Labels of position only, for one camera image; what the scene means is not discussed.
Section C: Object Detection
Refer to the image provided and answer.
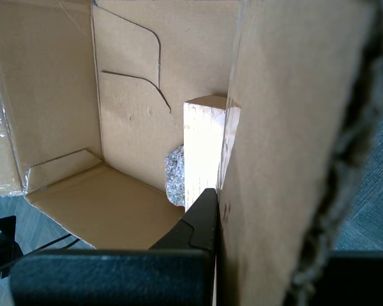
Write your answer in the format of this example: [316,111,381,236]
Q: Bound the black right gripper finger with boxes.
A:
[306,251,383,306]
[10,187,218,306]

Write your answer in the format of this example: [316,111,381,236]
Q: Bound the speckled pinkish granite rock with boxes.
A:
[164,145,188,208]

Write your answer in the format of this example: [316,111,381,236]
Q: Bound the brown cardboard box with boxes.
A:
[0,0,383,306]

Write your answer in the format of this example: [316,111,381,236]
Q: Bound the light wooden block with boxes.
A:
[183,94,228,214]

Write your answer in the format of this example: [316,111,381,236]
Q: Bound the black base cable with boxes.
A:
[22,233,81,256]

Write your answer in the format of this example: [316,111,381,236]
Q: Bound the black mobile base frame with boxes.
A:
[0,215,24,279]

